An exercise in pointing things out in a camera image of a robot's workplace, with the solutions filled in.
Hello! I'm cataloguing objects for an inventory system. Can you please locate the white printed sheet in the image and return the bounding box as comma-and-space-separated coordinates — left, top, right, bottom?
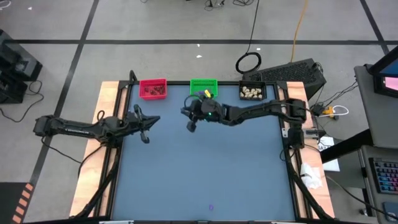
316, 136, 340, 172

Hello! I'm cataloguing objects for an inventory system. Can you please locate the black coiled floor cable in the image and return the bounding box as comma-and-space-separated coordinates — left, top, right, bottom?
234, 0, 262, 75

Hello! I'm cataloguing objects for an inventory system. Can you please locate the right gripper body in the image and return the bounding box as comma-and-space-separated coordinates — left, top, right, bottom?
181, 106, 206, 124

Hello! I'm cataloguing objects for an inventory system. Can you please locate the wooden side board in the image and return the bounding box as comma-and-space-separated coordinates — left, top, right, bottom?
285, 81, 336, 218
68, 81, 128, 218

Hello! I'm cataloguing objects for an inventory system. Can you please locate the computer monitor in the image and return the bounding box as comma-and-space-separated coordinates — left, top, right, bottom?
368, 45, 398, 99

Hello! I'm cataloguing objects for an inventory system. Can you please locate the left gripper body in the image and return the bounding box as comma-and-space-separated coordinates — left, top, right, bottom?
124, 111, 143, 133

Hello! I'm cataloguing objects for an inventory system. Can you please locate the black plastic basket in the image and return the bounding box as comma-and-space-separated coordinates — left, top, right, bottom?
238, 80, 268, 101

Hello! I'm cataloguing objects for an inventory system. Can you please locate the yellow hanging cable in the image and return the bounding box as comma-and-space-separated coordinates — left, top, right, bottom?
290, 0, 310, 63

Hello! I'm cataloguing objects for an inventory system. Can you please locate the backlit keyboard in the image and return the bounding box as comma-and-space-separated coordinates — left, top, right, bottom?
368, 157, 398, 195

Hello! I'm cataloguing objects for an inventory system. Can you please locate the black frame strut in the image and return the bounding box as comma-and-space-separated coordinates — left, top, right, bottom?
284, 149, 335, 220
73, 146, 122, 218

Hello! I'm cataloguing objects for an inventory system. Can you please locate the red plastic basket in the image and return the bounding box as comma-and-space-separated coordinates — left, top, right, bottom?
139, 78, 168, 101

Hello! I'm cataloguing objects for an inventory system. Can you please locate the white looped cable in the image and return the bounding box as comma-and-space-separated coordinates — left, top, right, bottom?
331, 105, 349, 116

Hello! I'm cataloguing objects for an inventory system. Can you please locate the grey desk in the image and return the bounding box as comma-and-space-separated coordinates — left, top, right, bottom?
353, 63, 398, 149

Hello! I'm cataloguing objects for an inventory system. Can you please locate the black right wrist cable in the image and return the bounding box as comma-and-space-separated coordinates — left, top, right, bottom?
182, 94, 201, 110

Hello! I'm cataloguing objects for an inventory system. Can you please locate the black equipment cart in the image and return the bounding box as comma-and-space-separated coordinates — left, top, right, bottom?
0, 29, 44, 105

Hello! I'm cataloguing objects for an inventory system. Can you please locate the white crumpled paper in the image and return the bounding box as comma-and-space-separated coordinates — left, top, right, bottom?
299, 162, 323, 190

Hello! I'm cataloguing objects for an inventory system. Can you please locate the green plastic basket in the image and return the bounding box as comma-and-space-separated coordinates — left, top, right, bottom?
190, 78, 219, 98

